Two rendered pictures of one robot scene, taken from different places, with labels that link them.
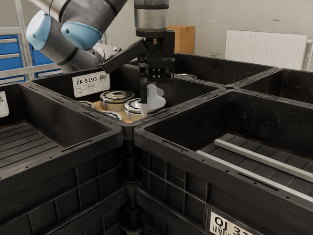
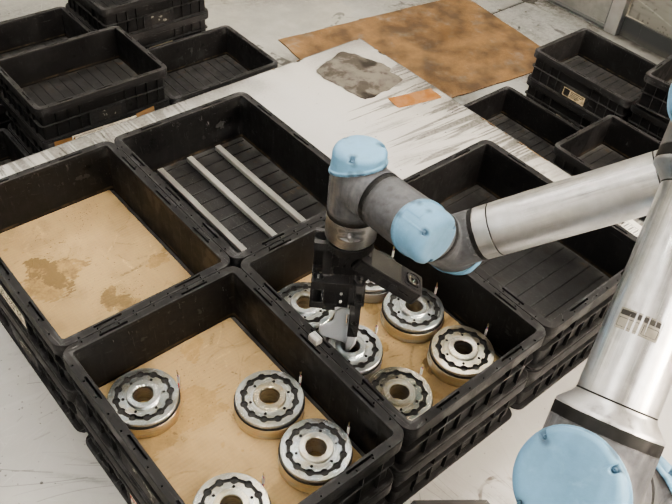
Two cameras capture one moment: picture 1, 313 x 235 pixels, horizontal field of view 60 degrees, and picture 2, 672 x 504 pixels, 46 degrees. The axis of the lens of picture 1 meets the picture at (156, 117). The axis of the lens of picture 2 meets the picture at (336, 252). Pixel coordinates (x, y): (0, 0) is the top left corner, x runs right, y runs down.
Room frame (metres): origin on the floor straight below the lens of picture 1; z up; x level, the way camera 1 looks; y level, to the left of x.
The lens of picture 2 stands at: (1.47, 0.02, 1.82)
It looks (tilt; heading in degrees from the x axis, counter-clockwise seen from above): 44 degrees down; 182
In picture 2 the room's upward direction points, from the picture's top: 6 degrees clockwise
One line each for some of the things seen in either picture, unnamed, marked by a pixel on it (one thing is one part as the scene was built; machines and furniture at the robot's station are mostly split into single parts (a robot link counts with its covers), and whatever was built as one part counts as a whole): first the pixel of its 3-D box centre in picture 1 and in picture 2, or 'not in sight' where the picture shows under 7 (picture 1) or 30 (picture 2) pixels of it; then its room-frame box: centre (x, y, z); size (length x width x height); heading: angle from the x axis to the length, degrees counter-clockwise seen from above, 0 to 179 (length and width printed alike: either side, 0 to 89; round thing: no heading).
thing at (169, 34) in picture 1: (154, 56); (341, 267); (0.63, 0.00, 0.99); 0.09 x 0.08 x 0.12; 92
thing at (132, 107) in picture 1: (144, 104); (350, 348); (0.67, 0.03, 0.86); 0.10 x 0.10 x 0.01
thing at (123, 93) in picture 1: (117, 94); (399, 392); (0.75, 0.11, 0.86); 0.05 x 0.05 x 0.01
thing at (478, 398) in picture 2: (122, 109); (385, 323); (0.62, 0.08, 0.87); 0.40 x 0.30 x 0.11; 46
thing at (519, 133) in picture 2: not in sight; (515, 154); (-0.75, 0.52, 0.26); 0.40 x 0.30 x 0.23; 46
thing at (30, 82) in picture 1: (121, 89); (389, 301); (0.62, 0.08, 0.92); 0.40 x 0.30 x 0.02; 46
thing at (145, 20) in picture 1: (151, 19); (351, 226); (0.63, 0.01, 1.07); 0.08 x 0.08 x 0.05
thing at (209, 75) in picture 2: not in sight; (203, 104); (-0.73, -0.54, 0.31); 0.40 x 0.30 x 0.34; 136
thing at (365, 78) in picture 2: not in sight; (357, 72); (-0.40, -0.03, 0.71); 0.22 x 0.19 x 0.01; 46
